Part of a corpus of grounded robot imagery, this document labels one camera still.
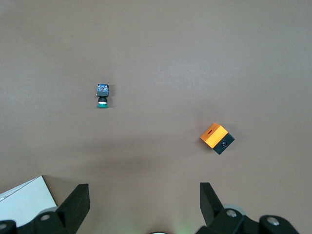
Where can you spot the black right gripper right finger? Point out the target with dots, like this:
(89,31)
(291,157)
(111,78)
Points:
(219,219)

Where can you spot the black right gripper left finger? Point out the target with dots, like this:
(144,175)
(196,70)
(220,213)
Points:
(70,212)

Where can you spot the white drawer cabinet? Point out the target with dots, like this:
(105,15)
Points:
(24,200)

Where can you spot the orange and black button box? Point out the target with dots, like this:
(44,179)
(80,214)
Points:
(213,136)

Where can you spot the green push button switch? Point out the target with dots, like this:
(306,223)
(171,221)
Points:
(102,91)

